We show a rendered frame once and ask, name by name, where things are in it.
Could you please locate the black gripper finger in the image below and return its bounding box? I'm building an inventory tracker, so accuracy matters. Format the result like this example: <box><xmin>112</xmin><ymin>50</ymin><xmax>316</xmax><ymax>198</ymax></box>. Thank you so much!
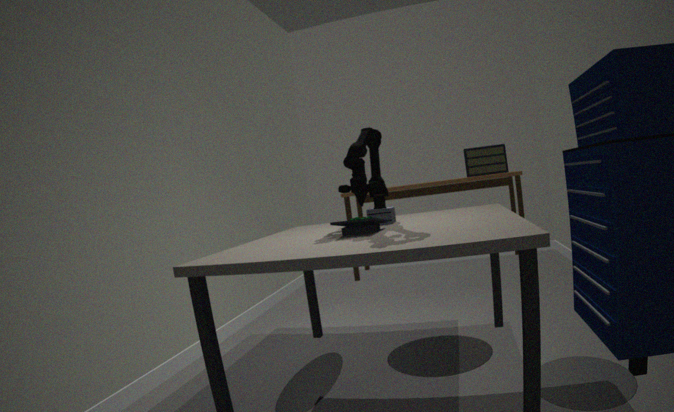
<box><xmin>360</xmin><ymin>189</ymin><xmax>369</xmax><ymax>206</ymax></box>
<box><xmin>351</xmin><ymin>191</ymin><xmax>361</xmax><ymax>206</ymax></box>

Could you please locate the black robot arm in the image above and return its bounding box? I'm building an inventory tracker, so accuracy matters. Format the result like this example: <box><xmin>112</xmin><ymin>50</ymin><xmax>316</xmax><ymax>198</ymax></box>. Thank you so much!
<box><xmin>343</xmin><ymin>128</ymin><xmax>388</xmax><ymax>209</ymax></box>

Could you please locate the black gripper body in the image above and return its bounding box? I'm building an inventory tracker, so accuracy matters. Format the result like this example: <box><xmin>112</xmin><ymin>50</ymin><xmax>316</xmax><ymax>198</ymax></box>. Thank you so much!
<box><xmin>339</xmin><ymin>171</ymin><xmax>382</xmax><ymax>193</ymax></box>

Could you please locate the grey switch panel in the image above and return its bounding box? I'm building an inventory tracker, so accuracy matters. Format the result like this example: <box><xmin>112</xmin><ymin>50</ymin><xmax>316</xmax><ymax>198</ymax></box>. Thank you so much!
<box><xmin>330</xmin><ymin>216</ymin><xmax>387</xmax><ymax>236</ymax></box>

